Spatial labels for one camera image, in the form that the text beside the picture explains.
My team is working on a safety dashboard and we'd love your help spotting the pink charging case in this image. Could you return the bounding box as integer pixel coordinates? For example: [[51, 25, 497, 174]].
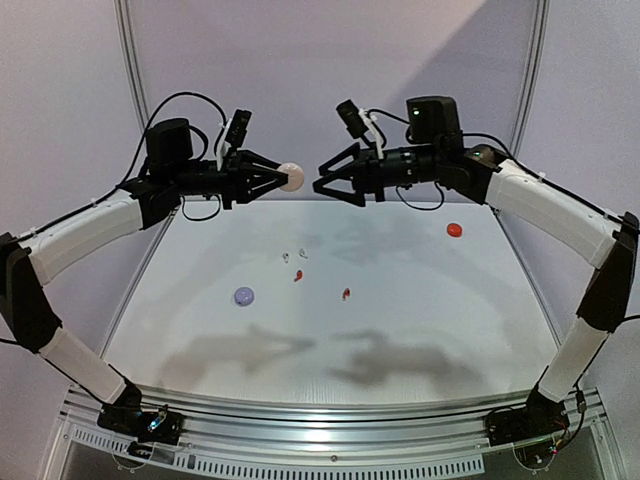
[[277, 162, 305, 192]]

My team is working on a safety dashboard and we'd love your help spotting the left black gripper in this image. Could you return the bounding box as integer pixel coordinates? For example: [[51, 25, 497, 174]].
[[170, 149, 289, 209]]

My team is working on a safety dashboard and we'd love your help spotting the front aluminium rail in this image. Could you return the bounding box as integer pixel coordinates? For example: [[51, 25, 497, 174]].
[[58, 384, 609, 451]]

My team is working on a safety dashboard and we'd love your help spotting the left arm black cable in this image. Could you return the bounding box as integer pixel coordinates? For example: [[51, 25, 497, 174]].
[[0, 90, 226, 346]]

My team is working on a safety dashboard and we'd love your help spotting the aluminium frame post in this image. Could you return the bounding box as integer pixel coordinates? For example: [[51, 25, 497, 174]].
[[113, 0, 177, 217], [498, 1, 550, 155]]

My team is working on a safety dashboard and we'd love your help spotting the right aluminium frame post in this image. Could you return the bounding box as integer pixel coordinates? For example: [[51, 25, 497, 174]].
[[498, 1, 550, 155]]

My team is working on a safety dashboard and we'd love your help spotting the red charging case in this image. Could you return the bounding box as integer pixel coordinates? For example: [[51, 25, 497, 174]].
[[446, 223, 463, 238]]

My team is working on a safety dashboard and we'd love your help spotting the left aluminium frame post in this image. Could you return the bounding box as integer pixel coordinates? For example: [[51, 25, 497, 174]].
[[113, 0, 177, 217]]

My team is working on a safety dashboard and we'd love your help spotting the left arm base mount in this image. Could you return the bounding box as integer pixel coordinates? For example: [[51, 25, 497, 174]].
[[97, 405, 186, 446]]

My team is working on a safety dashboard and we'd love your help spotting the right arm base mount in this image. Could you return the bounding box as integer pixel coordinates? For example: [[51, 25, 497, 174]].
[[484, 405, 570, 446]]

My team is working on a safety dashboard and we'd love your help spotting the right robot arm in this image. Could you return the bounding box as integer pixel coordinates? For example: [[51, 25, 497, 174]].
[[313, 96, 639, 436]]

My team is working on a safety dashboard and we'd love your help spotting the purple charging case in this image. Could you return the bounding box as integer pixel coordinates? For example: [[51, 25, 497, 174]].
[[233, 287, 255, 307]]

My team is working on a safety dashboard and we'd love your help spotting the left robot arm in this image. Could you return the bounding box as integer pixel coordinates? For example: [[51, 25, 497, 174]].
[[1, 110, 304, 434]]

